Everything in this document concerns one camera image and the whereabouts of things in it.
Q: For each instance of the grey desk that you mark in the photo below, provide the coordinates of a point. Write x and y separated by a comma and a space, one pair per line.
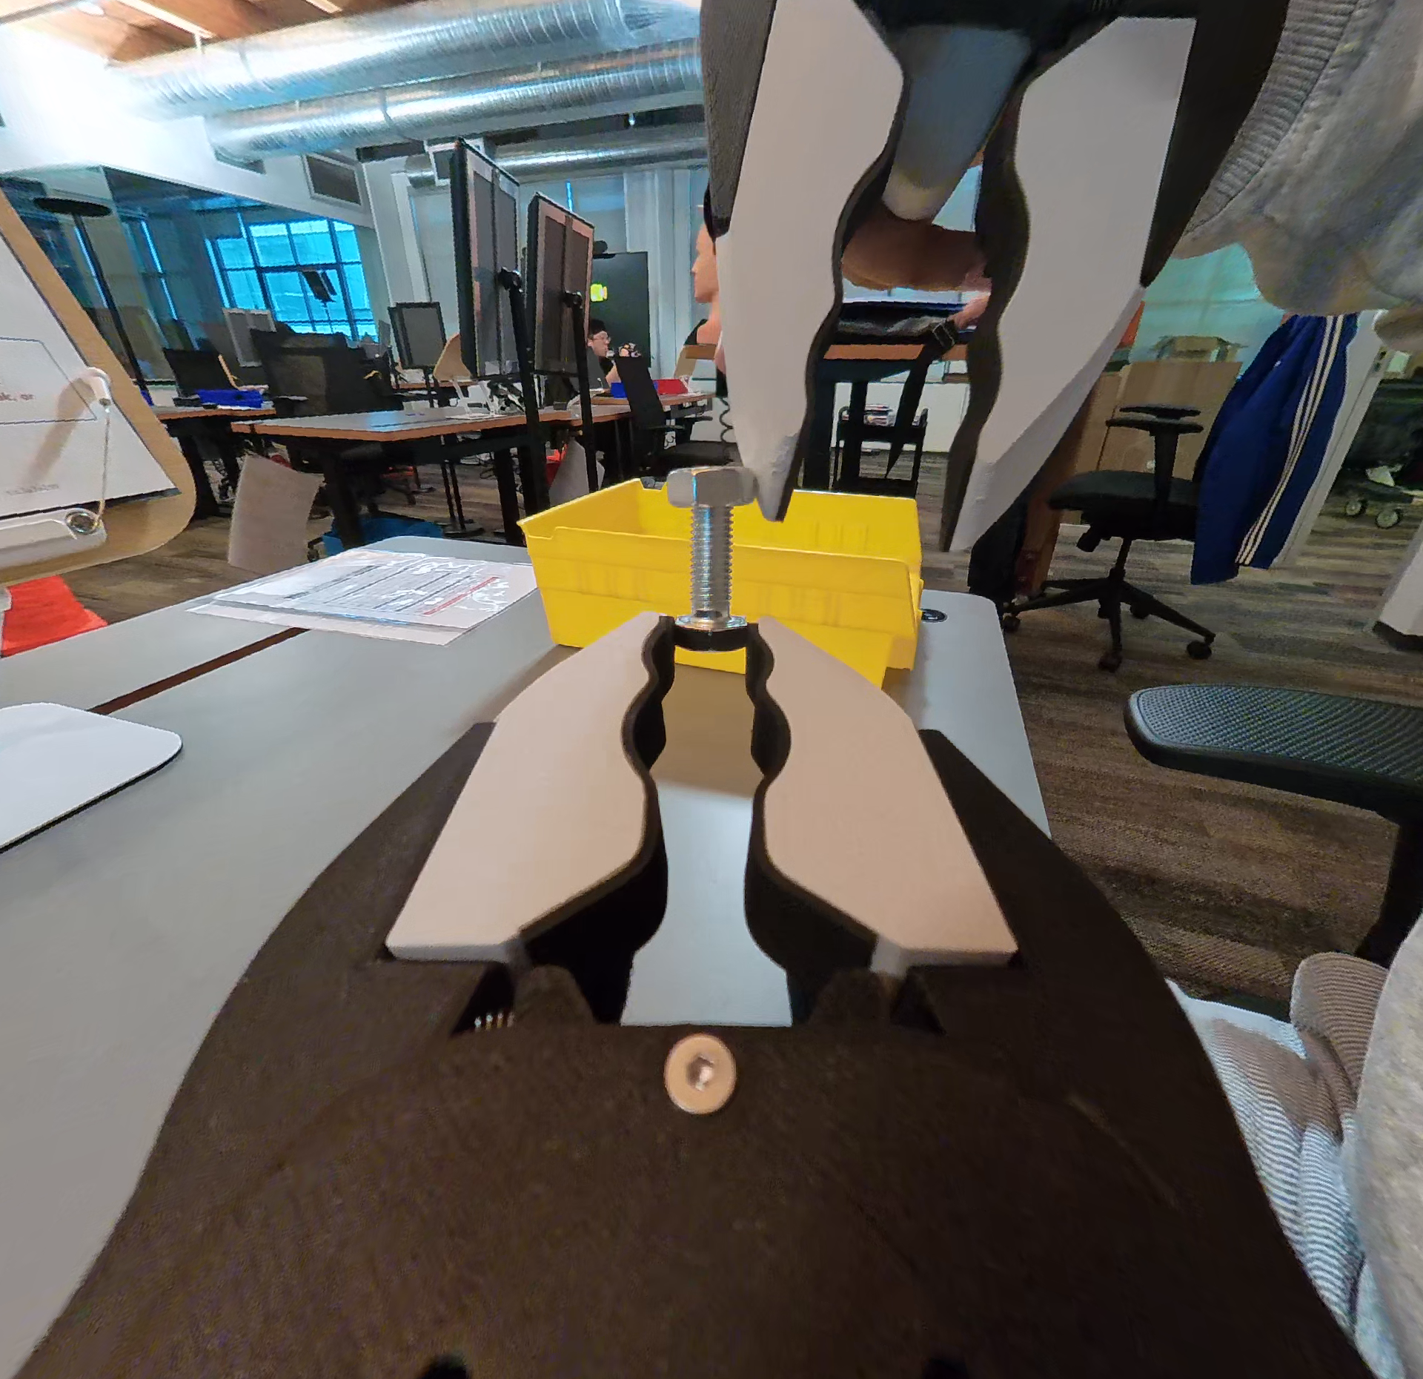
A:
277, 756

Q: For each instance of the wood-edged office desk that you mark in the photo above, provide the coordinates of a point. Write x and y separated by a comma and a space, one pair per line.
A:
444, 421

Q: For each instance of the black mesh office chair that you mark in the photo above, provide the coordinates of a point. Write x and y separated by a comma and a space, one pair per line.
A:
1279, 733

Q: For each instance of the person's striped shirt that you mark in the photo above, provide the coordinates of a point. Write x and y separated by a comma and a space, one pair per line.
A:
1279, 1124

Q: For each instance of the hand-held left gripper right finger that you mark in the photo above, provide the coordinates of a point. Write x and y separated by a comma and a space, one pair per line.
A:
879, 823

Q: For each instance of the laminated paper sheet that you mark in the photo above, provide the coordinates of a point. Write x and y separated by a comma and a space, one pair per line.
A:
368, 594

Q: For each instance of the black floor lamp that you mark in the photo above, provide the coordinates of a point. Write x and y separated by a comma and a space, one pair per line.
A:
72, 207

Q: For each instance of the blue fabric bag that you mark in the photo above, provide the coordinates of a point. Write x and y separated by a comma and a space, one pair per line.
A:
388, 535

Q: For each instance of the grey cardboard sheet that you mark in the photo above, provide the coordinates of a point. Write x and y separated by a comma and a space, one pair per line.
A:
273, 511

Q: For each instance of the yellow plastic bin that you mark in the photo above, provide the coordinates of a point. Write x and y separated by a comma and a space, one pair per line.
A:
823, 590

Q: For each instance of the black monitor on pole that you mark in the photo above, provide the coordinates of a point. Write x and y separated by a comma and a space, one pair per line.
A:
483, 266
556, 279

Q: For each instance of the paned window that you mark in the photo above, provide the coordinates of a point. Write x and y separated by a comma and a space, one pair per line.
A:
290, 266

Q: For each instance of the silver ventilation duct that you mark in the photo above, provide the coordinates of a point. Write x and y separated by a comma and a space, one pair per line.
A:
444, 44
444, 123

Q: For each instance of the steel hex bolt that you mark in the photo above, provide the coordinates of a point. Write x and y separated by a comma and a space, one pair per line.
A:
712, 568

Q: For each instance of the black utility cart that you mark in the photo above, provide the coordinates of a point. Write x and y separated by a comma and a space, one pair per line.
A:
890, 444

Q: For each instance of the person's right hand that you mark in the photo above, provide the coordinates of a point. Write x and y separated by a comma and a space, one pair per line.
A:
917, 252

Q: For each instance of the person's right forearm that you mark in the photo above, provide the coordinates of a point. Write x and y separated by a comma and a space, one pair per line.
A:
1312, 123

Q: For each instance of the black wheeled cart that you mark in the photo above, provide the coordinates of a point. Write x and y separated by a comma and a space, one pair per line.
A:
1385, 444

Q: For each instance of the cardboard box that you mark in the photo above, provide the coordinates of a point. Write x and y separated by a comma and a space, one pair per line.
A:
1180, 384

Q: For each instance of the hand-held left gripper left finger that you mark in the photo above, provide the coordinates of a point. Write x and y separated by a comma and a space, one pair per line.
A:
534, 823

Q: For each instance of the blue striped jacket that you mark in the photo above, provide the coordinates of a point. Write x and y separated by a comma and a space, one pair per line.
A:
1247, 456

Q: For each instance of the blue plastic bin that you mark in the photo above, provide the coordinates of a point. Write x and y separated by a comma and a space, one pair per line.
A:
235, 398

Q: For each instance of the wooden instruction board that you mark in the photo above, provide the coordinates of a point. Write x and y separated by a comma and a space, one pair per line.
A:
68, 323

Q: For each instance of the orange traffic cone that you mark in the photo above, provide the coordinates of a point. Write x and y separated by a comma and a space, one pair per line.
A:
45, 618

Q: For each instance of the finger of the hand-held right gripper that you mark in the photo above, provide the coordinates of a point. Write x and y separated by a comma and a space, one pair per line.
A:
1068, 234
780, 234

